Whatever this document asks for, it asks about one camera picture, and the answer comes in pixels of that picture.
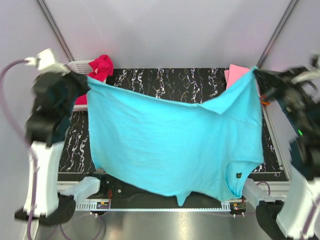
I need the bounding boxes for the aluminium frame rail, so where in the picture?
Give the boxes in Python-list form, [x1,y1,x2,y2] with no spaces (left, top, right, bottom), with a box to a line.
[57,181,291,198]

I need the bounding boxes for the orange folded t shirt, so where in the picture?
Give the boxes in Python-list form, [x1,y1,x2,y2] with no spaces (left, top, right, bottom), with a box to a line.
[259,96,270,106]

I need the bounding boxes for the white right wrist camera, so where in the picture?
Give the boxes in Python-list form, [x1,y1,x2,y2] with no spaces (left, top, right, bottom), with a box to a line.
[291,54,320,85]

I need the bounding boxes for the white plastic basket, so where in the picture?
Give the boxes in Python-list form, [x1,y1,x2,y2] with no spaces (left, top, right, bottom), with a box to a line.
[67,60,93,112]

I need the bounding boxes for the pink folded t shirt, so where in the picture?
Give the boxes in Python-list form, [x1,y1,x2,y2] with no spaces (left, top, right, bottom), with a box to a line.
[224,64,250,89]

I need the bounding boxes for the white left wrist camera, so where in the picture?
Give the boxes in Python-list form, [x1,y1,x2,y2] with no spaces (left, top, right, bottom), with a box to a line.
[24,48,71,76]

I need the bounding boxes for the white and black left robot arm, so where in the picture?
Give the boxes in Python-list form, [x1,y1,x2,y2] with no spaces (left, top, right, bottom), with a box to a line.
[14,71,108,226]

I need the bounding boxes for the cyan t shirt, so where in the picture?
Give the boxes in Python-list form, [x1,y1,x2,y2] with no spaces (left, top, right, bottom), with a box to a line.
[87,71,264,206]

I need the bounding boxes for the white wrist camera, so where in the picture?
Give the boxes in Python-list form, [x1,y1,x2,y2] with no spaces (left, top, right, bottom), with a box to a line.
[24,48,71,76]
[291,54,320,85]

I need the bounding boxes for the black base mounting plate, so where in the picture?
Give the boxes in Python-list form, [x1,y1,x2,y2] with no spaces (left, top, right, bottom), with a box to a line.
[79,172,251,210]

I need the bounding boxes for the black marbled table mat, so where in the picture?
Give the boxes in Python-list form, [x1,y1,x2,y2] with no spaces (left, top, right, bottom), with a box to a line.
[58,68,288,182]

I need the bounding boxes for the white slotted cable duct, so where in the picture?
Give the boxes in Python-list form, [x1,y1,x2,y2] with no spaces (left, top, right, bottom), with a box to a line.
[75,201,110,211]

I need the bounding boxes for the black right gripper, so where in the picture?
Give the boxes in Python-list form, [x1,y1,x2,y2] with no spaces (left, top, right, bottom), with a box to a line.
[253,63,317,134]

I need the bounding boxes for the red t shirt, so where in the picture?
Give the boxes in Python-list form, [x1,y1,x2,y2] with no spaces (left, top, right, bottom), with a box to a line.
[74,54,115,106]

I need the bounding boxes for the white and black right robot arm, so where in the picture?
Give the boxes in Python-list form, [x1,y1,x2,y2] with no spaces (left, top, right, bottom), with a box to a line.
[227,66,320,240]

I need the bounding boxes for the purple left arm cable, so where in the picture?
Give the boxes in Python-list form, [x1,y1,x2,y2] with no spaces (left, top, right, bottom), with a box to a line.
[0,57,41,240]

